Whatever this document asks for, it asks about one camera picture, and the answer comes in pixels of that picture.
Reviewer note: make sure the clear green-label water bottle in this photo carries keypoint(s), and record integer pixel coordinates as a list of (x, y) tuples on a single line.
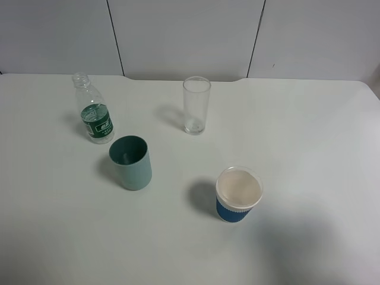
[(93, 109)]

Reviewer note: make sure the teal green plastic cup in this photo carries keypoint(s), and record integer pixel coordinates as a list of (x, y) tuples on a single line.
[(131, 158)]

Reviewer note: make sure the blue white paper cup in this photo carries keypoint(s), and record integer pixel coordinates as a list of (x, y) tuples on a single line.
[(238, 190)]

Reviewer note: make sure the tall clear drinking glass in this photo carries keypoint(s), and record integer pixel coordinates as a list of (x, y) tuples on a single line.
[(196, 94)]

